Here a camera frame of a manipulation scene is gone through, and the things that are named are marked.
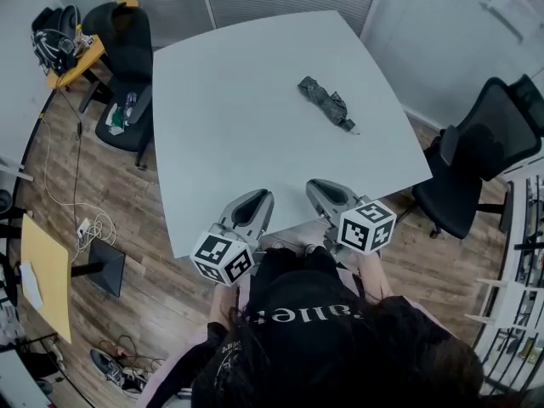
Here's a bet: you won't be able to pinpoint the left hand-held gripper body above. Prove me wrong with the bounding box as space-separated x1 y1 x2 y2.
190 222 267 288

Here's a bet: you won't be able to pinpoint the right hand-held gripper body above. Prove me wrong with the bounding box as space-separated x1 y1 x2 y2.
321 195 398 256

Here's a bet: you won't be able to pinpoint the grey plaid umbrella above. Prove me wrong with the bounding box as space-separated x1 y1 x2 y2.
297 75 361 136

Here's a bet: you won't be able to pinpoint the person's left forearm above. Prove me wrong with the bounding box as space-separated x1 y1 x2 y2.
210 285 243 327

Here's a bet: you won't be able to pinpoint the person's right forearm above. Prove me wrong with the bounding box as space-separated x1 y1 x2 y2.
359 251 394 303

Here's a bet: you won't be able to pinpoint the white table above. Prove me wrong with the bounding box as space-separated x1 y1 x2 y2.
151 9 434 259

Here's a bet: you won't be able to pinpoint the black mesh high-back office chair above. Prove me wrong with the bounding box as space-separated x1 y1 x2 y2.
397 73 544 241

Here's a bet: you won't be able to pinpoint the person's black shirt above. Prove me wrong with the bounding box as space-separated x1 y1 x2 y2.
190 246 485 408

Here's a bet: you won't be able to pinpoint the person's pink trousers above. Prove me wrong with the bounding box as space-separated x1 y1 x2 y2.
138 325 213 408

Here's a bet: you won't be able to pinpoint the green white packet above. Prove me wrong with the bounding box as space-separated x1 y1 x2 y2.
105 104 127 136

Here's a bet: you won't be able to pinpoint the grey sneaker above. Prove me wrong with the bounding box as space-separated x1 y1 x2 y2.
89 348 125 385

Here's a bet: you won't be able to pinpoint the white metal shelf rack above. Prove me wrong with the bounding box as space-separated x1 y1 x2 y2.
471 159 544 399

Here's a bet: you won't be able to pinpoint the yellow wooden desk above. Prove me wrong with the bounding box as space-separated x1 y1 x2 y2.
20 213 73 344

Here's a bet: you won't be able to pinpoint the white paper sheet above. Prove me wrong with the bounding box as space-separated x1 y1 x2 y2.
18 261 45 311

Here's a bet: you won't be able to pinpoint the yellow round side table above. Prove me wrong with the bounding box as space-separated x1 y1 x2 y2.
45 0 139 89

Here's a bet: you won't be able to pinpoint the white ledge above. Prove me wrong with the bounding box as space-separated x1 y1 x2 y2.
0 155 34 183

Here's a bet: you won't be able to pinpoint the black backpack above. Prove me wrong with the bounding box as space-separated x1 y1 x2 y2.
31 27 77 76

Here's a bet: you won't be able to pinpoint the paper notices on glass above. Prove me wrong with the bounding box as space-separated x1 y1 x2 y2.
479 0 544 43

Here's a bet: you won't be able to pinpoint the black bag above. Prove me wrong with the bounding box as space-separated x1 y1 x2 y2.
31 4 82 32

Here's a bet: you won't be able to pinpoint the black pedestal base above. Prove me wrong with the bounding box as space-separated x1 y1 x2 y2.
70 238 127 299

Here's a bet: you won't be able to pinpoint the white wooden frame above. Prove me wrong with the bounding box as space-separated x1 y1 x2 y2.
475 275 541 329

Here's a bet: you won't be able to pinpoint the black cable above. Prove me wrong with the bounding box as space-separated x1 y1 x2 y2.
54 87 87 229

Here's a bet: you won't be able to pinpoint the white cable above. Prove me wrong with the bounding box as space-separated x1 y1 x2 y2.
39 116 117 264

